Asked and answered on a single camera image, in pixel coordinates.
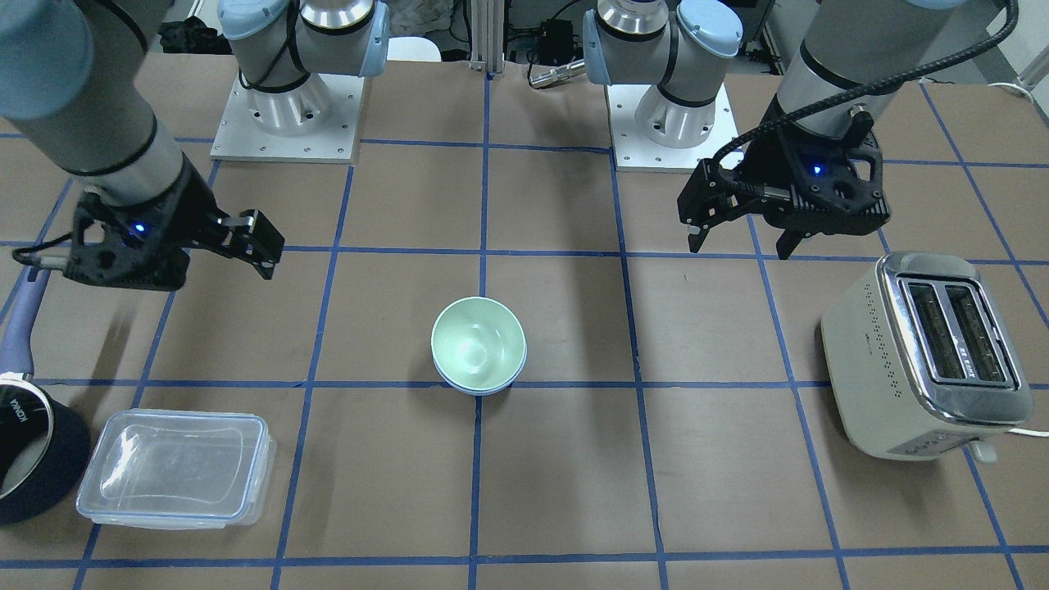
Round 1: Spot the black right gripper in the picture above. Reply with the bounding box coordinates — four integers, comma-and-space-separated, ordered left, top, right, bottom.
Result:
168, 160, 285, 280

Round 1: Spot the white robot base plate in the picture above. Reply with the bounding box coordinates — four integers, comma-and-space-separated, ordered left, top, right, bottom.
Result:
210, 73, 366, 165
606, 84, 738, 173

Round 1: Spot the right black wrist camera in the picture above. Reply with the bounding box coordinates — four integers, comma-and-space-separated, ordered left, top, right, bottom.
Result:
63, 191, 190, 292

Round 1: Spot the black braided camera cable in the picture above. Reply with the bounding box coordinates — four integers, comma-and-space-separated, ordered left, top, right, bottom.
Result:
711, 0, 1019, 202

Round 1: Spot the light green bowl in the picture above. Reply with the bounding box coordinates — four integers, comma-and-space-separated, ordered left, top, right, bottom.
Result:
430, 297, 528, 354

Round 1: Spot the dark blue saucepan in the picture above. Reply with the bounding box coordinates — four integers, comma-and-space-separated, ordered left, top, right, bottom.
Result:
1, 270, 90, 526

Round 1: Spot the clear plastic food container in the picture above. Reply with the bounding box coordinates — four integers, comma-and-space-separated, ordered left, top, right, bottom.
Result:
74, 408, 277, 530

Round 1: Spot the cream and chrome toaster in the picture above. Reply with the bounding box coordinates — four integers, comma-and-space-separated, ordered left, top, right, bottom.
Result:
820, 251, 1033, 464

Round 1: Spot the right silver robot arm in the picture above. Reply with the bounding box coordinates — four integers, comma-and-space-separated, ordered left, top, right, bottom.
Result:
2, 1, 390, 291

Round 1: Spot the light blue bowl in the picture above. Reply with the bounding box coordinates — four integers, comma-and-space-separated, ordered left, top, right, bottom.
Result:
432, 347, 528, 397

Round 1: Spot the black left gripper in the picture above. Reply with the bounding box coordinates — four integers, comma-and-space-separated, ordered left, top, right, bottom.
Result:
677, 135, 808, 261

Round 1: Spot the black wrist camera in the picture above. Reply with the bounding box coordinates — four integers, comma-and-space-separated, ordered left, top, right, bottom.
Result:
771, 106, 892, 238
63, 191, 190, 292

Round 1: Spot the aluminium frame post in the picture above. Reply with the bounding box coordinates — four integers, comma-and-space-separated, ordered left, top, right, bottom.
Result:
468, 0, 508, 79

